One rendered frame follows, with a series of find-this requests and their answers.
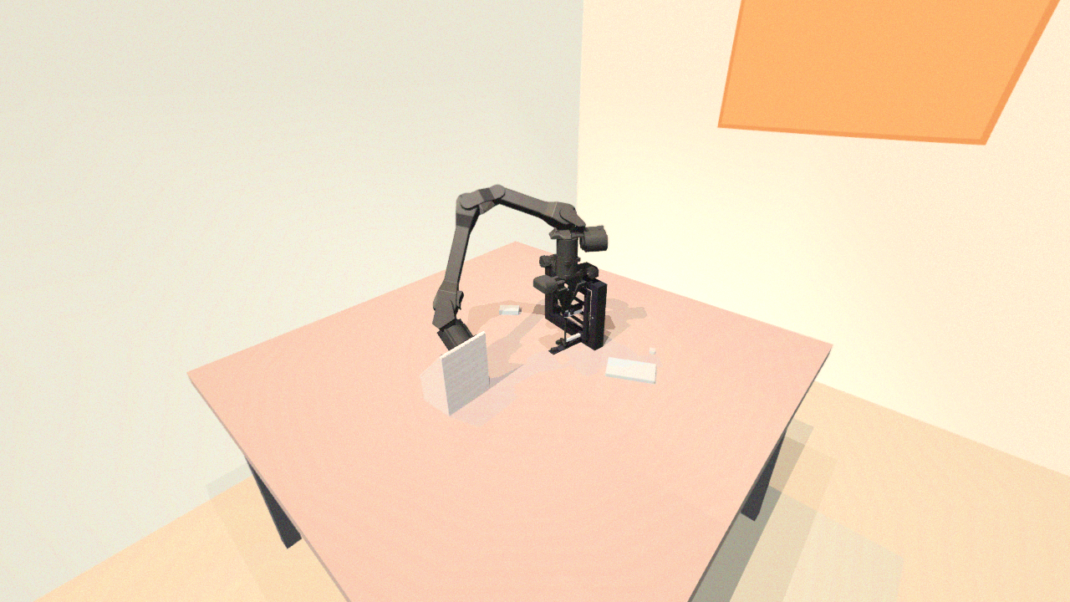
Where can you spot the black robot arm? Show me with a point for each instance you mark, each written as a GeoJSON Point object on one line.
{"type": "Point", "coordinates": [469, 206]}

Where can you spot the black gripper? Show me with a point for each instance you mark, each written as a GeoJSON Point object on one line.
{"type": "Point", "coordinates": [567, 269]}

